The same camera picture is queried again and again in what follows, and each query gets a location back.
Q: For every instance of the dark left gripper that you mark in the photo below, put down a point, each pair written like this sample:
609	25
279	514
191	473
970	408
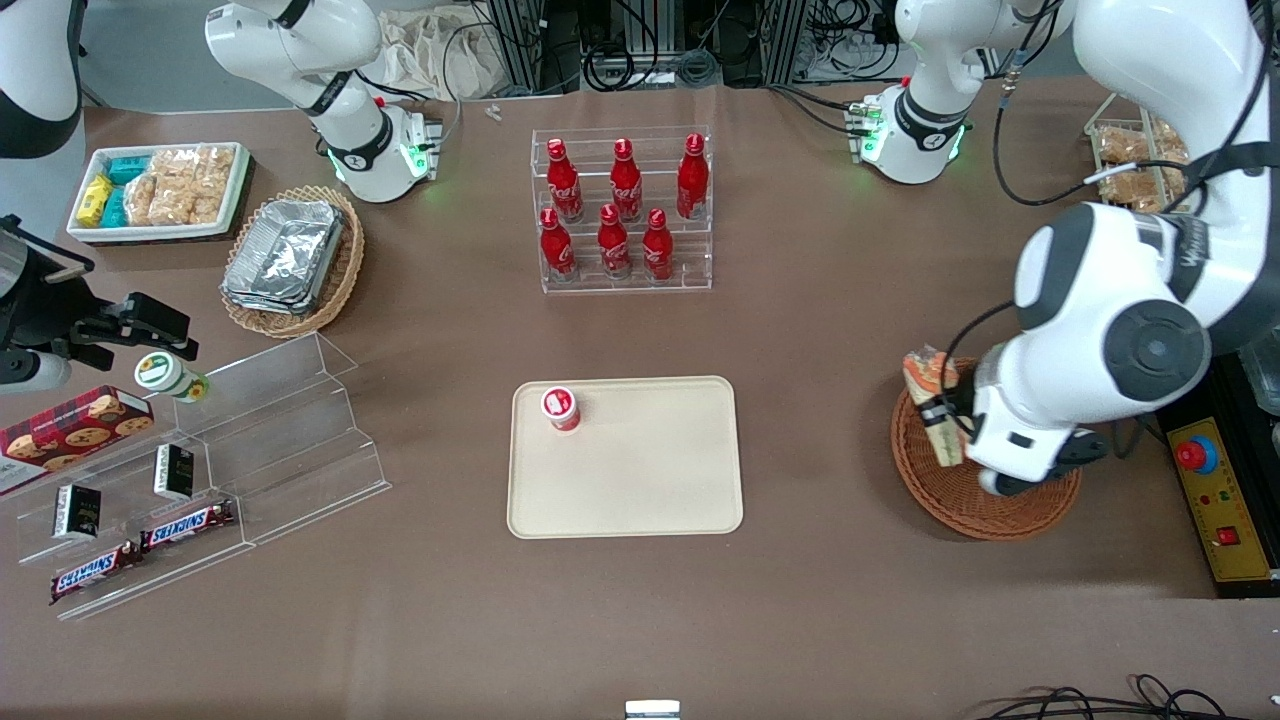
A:
957	404

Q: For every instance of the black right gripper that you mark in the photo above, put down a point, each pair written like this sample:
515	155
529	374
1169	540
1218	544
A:
32	307

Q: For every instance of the triangle sandwich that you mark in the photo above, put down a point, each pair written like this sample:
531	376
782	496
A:
925	375

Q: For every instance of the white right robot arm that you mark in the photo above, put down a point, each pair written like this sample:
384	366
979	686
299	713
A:
350	130

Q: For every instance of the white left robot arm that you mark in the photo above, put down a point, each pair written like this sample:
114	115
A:
1110	260

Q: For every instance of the round brown wicker basket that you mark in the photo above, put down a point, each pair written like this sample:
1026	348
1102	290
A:
925	497

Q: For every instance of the white rectangular snack tray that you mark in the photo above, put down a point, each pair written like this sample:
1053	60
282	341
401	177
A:
160	233

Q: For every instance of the oval tan wicker basket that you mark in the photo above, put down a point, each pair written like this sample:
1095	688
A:
290	326

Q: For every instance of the aluminium foil tray stack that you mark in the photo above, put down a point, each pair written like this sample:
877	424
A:
285	255

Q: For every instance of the beige plastic serving tray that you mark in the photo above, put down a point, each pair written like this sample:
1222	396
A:
640	470

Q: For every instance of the green and white cup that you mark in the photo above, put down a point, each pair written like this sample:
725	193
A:
165	375

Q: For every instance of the red tartan cookie box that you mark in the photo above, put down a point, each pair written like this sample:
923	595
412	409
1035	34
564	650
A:
70	430

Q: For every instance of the teal snack packet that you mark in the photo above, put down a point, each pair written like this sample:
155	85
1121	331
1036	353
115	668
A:
115	208
130	169

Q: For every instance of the clear rice cracker bag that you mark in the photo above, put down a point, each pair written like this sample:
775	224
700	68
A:
175	185
142	200
213	185

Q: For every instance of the small black box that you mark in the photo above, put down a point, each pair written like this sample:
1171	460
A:
174	472
76	512

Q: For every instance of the yellow snack packet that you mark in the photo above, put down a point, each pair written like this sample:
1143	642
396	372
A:
95	200

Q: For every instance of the clear acrylic step shelf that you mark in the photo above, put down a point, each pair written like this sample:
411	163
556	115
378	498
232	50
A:
300	440

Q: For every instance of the Snickers chocolate bar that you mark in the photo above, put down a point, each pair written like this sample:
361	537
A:
188	526
95	572

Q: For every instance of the black machine housing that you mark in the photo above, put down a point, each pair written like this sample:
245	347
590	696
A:
1228	400

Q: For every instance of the brown cracker bag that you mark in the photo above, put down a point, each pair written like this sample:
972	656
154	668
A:
1125	145
1125	192

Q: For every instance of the clear acrylic bottle rack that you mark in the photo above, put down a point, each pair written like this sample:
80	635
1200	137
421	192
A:
695	255

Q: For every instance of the yellow emergency stop box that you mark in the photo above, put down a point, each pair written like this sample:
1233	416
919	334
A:
1228	510

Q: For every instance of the steel rectangular pan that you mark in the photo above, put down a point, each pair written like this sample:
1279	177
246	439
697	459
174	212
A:
1266	385

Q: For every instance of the red cola bottle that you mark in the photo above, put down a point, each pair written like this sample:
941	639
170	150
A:
692	180
564	185
657	248
613	245
626	185
556	248

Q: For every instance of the red cup with white lid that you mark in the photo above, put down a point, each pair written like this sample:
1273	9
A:
562	410

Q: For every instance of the beige cloth bag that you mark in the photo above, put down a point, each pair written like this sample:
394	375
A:
430	60

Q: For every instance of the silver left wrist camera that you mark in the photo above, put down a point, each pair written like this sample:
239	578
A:
990	483

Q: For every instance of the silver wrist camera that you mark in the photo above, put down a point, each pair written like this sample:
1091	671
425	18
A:
990	483
35	372

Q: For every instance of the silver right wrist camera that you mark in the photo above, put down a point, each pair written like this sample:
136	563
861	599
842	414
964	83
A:
35	372

